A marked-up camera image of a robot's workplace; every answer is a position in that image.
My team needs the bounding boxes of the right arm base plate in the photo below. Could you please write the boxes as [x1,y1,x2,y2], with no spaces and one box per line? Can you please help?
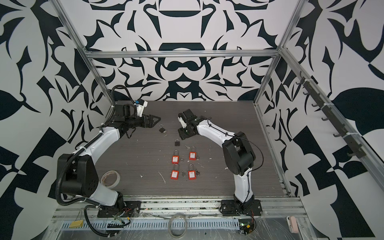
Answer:
[219,199,263,216]

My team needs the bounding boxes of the red padlock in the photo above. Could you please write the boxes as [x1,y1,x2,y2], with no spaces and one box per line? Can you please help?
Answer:
[171,164,187,180]
[171,150,184,165]
[188,164,200,180]
[186,146,200,161]

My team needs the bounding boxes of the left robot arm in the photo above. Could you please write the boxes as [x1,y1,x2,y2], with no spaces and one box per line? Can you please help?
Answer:
[55,97,161,210]

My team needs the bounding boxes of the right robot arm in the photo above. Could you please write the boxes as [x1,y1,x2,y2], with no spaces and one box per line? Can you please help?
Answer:
[178,109,265,216]

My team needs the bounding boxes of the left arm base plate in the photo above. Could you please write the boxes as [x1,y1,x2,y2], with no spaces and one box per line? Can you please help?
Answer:
[97,201,142,218]

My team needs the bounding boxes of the yellow connector block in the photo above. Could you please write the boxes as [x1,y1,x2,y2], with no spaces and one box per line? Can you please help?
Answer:
[69,220,84,229]

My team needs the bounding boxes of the clear tape roll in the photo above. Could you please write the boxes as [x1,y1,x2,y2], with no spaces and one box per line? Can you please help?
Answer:
[101,170,121,189]

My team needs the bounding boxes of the black hook rail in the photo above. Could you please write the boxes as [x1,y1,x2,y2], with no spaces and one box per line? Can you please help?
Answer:
[297,73,367,159]

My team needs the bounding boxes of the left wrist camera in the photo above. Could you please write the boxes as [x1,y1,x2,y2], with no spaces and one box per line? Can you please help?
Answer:
[134,99,148,118]

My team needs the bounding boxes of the grey cable loop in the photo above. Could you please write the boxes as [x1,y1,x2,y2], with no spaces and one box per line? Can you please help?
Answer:
[167,212,189,239]

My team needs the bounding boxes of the pink small device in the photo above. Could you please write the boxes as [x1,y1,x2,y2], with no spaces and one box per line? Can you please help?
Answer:
[286,216,299,234]

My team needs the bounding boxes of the green lit circuit board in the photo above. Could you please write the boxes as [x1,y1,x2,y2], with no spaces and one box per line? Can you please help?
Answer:
[239,218,257,235]

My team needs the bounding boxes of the slotted cable duct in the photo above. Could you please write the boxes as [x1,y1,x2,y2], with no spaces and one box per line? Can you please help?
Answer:
[64,218,241,231]

